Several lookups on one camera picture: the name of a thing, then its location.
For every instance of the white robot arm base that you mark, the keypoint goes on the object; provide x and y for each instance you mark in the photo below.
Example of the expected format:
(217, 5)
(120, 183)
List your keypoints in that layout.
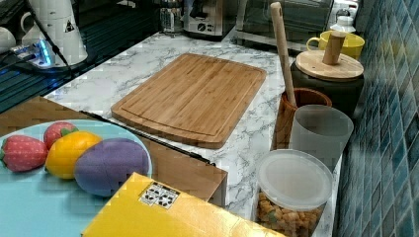
(57, 19)

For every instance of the silver toaster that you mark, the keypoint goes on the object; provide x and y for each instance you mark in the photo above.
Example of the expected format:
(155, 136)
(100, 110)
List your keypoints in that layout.
(209, 18)

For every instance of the glass door toaster oven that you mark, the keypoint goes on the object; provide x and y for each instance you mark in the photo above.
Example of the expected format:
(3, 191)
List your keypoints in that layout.
(303, 19)

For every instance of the bamboo cutting board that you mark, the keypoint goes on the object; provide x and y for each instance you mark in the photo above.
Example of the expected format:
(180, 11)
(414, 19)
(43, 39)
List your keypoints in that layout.
(195, 99)

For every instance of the brown wooden utensil holder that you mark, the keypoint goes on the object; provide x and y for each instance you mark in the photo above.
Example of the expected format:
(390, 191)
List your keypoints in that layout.
(284, 121)

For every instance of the clear jar with snacks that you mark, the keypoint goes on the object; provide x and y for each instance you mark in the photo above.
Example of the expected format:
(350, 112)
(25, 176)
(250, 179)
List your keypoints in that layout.
(293, 188)

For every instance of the glass jar behind board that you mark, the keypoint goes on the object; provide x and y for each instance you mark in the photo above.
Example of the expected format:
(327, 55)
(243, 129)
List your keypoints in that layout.
(171, 13)

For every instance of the yellow cardboard box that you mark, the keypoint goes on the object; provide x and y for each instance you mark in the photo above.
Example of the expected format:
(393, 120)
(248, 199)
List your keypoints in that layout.
(143, 207)

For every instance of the frosted translucent plastic cup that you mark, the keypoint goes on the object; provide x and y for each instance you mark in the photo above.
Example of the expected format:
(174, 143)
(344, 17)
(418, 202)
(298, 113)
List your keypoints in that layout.
(322, 132)

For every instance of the purple toy eggplant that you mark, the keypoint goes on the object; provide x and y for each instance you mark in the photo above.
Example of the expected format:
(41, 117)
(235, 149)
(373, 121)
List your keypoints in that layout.
(103, 168)

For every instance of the round wooden jar lid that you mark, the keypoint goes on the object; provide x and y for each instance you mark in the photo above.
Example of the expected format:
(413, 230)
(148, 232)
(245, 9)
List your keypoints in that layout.
(330, 64)

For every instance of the dark round jar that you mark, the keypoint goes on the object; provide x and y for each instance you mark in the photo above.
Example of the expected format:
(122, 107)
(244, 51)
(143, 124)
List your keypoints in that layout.
(344, 95)

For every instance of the red toy strawberry back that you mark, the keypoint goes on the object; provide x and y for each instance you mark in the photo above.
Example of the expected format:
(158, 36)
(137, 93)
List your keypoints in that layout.
(56, 131)

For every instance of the red toy strawberry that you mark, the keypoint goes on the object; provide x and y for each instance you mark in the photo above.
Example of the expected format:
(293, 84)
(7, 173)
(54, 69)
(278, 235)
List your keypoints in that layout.
(21, 153)
(56, 131)

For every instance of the yellow toy lemon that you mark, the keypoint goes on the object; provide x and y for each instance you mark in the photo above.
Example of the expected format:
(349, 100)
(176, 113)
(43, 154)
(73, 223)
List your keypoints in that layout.
(65, 151)

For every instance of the yellow ceramic mug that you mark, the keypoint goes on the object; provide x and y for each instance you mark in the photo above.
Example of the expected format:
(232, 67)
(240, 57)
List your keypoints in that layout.
(352, 46)

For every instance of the white lidded small jar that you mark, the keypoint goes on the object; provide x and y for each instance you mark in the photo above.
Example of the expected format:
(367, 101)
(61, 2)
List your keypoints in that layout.
(344, 22)

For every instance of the red toy strawberry front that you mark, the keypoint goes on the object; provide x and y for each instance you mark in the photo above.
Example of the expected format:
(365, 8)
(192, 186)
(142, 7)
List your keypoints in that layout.
(21, 153)

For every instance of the light blue plate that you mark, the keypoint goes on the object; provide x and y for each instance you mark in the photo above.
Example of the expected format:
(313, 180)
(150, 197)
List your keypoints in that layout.
(37, 204)

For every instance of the wooden utensil handle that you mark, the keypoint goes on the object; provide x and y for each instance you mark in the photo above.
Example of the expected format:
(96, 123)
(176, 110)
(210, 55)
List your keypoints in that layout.
(282, 48)

